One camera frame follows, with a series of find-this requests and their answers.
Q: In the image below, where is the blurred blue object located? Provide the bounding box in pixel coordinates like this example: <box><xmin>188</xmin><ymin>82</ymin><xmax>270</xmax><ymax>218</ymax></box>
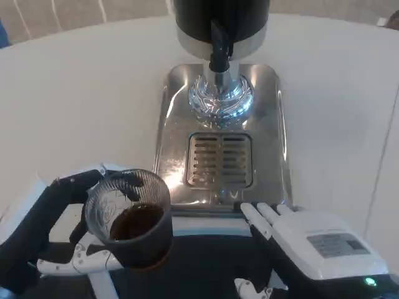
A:
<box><xmin>0</xmin><ymin>17</ymin><xmax>11</xmax><ymax>49</ymax></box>

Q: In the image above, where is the black steel drink dispenser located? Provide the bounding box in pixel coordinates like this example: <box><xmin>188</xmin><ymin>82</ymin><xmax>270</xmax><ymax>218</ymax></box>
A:
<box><xmin>173</xmin><ymin>0</ymin><xmax>269</xmax><ymax>125</ymax></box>

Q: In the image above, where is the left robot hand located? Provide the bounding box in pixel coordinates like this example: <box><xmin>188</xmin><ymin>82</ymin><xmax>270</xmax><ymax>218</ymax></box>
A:
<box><xmin>0</xmin><ymin>161</ymin><xmax>147</xmax><ymax>297</ymax></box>

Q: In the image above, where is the steel drip tray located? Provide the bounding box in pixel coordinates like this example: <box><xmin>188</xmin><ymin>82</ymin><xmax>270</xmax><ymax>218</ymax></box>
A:
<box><xmin>153</xmin><ymin>63</ymin><xmax>294</xmax><ymax>214</ymax></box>

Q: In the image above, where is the clear ribbed glass cup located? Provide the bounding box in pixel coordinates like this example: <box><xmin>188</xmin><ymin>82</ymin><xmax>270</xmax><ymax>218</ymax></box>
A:
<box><xmin>83</xmin><ymin>168</ymin><xmax>174</xmax><ymax>272</ymax></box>

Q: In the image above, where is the black robot torso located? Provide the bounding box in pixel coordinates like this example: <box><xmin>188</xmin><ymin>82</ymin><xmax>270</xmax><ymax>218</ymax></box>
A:
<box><xmin>37</xmin><ymin>214</ymin><xmax>281</xmax><ymax>299</ymax></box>

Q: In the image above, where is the blurred brown object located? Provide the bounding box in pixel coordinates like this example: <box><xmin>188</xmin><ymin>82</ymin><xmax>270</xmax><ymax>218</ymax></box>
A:
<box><xmin>376</xmin><ymin>9</ymin><xmax>399</xmax><ymax>32</ymax></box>

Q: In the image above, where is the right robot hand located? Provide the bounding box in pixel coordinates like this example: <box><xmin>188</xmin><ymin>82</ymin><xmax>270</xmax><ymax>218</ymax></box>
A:
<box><xmin>233</xmin><ymin>201</ymin><xmax>394</xmax><ymax>299</ymax></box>

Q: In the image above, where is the black dispenser tap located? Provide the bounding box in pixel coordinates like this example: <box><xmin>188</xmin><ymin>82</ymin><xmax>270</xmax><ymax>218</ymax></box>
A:
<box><xmin>208</xmin><ymin>19</ymin><xmax>235</xmax><ymax>73</ymax></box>

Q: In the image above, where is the slotted steel drain grid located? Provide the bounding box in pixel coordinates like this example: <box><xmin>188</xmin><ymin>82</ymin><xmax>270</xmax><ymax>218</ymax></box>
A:
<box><xmin>185</xmin><ymin>131</ymin><xmax>255</xmax><ymax>188</ymax></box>

